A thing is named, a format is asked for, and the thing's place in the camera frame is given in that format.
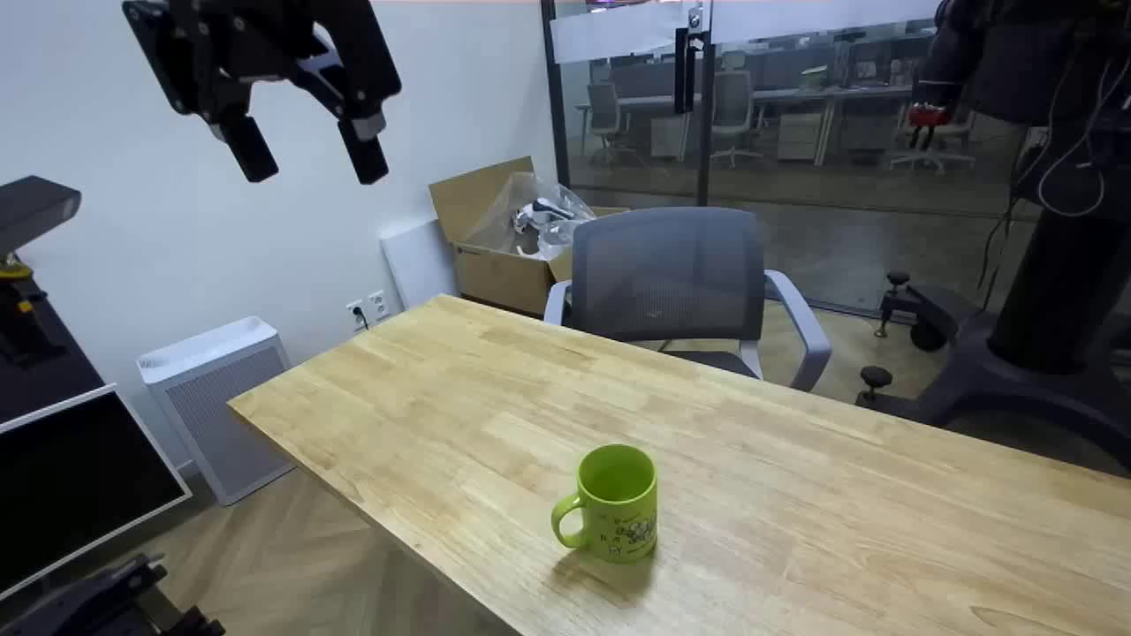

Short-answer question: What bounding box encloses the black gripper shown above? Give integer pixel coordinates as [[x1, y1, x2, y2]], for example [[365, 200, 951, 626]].
[[118, 0, 407, 190]]

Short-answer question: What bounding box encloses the green mug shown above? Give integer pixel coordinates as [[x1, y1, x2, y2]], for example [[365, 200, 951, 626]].
[[547, 441, 660, 565]]

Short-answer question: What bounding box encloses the white flat panel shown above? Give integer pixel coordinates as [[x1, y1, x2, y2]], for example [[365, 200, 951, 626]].
[[374, 216, 458, 310]]

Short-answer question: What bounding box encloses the brown cardboard box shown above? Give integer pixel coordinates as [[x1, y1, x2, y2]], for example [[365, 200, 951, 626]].
[[427, 156, 578, 317]]

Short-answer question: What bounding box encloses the clear plastic wrap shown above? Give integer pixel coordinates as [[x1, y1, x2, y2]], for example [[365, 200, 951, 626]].
[[504, 184, 600, 263]]

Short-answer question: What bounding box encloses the white air purifier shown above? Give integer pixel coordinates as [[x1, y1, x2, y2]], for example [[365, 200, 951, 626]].
[[133, 310, 296, 510]]

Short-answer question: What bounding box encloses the grey mesh office chair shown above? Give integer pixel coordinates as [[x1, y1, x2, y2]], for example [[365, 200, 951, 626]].
[[540, 204, 832, 396]]

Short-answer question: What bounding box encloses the black framed screen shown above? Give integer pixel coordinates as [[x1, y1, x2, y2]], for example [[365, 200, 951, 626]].
[[0, 383, 193, 608]]

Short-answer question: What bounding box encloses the white background office chair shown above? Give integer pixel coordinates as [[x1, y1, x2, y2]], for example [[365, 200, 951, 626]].
[[704, 67, 764, 169]]

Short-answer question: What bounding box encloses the black equipment base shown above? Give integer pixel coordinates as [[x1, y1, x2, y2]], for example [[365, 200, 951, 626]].
[[0, 553, 230, 636]]

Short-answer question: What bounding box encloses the black clamp knob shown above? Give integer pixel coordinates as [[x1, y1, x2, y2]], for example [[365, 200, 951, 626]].
[[872, 269, 951, 353]]

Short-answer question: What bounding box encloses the red object behind glass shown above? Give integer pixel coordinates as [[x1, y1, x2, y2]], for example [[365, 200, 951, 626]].
[[900, 98, 954, 156]]

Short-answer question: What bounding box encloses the white wall outlet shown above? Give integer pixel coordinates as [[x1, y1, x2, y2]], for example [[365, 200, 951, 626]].
[[341, 286, 395, 335]]

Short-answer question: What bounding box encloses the black camera on stand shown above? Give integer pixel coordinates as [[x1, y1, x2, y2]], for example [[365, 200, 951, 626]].
[[0, 174, 84, 370]]

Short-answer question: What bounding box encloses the black glass door post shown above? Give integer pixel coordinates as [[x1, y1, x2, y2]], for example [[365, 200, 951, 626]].
[[672, 0, 716, 213]]

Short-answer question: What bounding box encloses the black pedestal stand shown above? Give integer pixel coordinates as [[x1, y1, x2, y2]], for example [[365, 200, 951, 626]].
[[856, 0, 1131, 482]]

